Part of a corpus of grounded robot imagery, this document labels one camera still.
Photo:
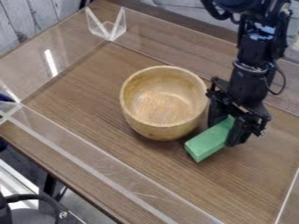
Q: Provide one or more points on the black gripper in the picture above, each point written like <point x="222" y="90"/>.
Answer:
<point x="237" y="99"/>

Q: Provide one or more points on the green rectangular block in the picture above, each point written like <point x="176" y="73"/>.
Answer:
<point x="210" y="141"/>

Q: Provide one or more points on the brown wooden bowl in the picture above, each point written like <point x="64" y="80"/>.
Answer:
<point x="163" y="102"/>

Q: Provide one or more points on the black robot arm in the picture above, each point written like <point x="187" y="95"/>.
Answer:
<point x="262" y="20"/>

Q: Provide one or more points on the clear acrylic tray barrier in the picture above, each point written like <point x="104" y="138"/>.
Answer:
<point x="64" y="122"/>

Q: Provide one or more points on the black table leg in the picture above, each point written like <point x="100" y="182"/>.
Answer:
<point x="50" y="185"/>

